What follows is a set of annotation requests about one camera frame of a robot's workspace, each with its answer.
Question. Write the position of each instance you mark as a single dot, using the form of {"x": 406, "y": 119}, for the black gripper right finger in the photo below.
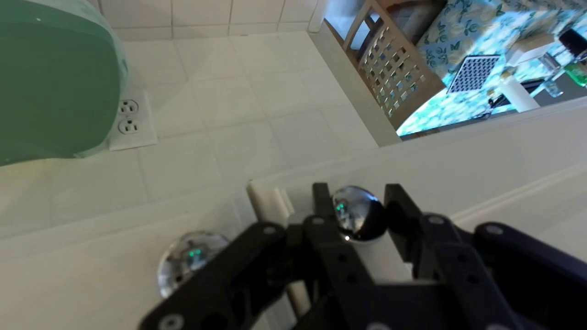
{"x": 488, "y": 268}

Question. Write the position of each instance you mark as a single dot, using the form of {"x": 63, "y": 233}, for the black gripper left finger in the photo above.
{"x": 244, "y": 275}

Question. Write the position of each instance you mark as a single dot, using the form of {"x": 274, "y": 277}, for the white wall cabinet door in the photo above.
{"x": 74, "y": 286}
{"x": 488, "y": 176}

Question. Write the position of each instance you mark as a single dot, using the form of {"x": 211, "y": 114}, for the white paper towel roll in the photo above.
{"x": 520, "y": 92}

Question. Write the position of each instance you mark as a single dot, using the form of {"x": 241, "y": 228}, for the checked placemat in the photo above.
{"x": 474, "y": 74}

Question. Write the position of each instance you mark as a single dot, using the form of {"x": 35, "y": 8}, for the wooden lattice back chair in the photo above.
{"x": 391, "y": 66}

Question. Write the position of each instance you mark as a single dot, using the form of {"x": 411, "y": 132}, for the dining table with floral cloth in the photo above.
{"x": 465, "y": 37}

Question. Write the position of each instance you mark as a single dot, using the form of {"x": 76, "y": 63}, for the green bucket lid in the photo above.
{"x": 55, "y": 79}

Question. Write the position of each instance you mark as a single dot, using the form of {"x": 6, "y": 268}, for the white wall outlet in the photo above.
{"x": 129, "y": 119}

